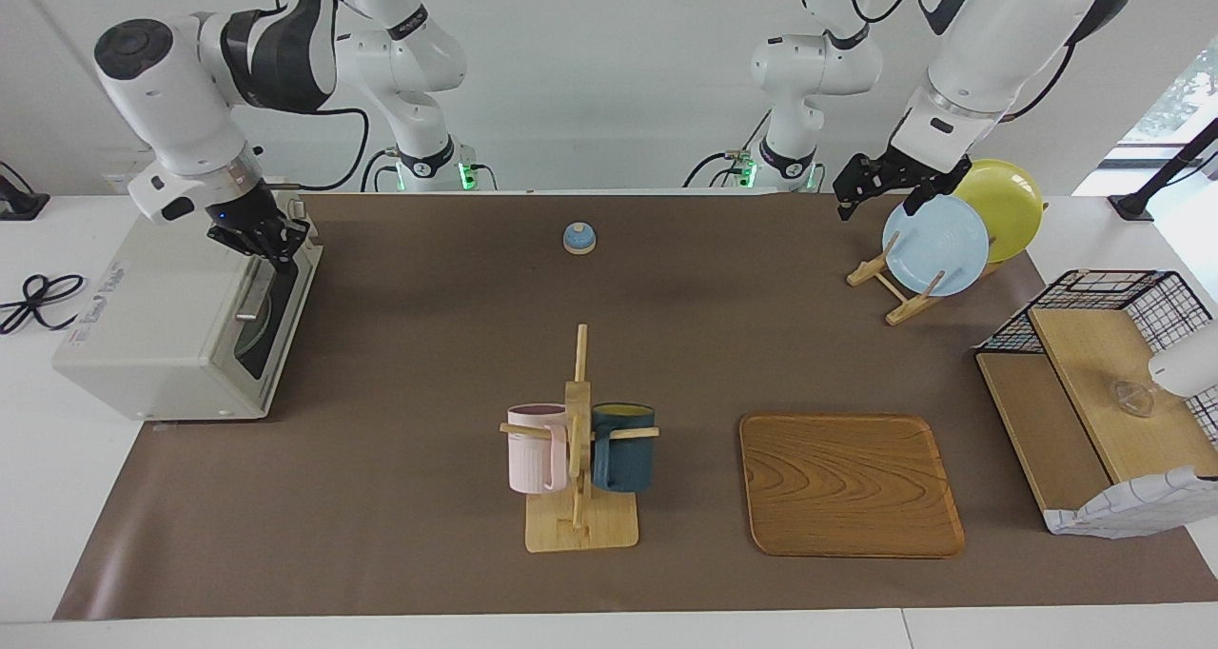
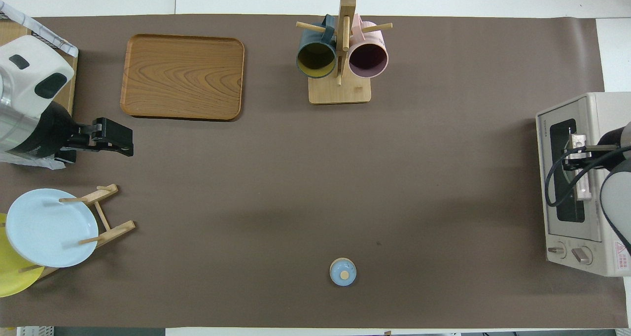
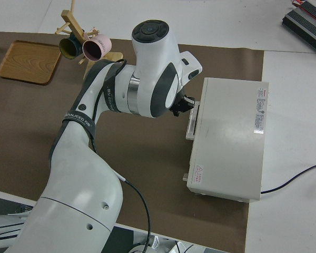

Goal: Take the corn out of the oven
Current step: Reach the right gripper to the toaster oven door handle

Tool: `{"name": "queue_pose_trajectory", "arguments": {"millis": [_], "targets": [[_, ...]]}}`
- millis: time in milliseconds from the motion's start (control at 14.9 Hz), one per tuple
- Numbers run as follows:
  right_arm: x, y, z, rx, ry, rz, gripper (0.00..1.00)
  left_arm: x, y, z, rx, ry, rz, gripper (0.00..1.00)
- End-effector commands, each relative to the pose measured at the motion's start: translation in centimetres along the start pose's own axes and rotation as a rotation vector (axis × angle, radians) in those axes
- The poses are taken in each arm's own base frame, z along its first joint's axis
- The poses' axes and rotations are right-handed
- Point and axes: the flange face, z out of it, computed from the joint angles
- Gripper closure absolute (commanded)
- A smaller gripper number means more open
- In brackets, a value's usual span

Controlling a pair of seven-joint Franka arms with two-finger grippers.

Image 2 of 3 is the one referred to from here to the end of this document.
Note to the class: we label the yellow plate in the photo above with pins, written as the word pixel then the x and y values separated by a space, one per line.
pixel 12 277

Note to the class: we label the light blue plate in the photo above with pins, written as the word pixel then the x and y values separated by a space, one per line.
pixel 44 227

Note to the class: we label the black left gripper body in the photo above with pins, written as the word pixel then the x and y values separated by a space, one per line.
pixel 118 136

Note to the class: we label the wooden mug tree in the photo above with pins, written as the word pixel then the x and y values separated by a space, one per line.
pixel 340 92

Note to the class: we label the dark blue mug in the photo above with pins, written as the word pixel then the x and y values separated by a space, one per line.
pixel 315 60

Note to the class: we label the brown table mat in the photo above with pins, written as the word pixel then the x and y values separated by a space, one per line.
pixel 296 178

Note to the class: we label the beige toaster oven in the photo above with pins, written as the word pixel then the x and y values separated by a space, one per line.
pixel 591 109

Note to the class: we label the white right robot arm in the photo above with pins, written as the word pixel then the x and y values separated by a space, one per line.
pixel 616 188

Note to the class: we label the wooden plate rack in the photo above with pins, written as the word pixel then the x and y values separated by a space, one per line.
pixel 118 230

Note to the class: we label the pink mug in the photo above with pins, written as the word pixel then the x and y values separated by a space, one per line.
pixel 367 60

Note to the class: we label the small blue call bell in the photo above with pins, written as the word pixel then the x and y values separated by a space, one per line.
pixel 342 272

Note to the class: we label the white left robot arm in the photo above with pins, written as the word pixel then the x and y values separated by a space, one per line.
pixel 29 80

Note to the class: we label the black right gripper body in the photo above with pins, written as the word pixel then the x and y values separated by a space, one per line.
pixel 577 161

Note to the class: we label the brown wooden tray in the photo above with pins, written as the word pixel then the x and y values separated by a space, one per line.
pixel 182 77

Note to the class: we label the white checkered cloth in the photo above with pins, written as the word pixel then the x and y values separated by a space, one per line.
pixel 49 33

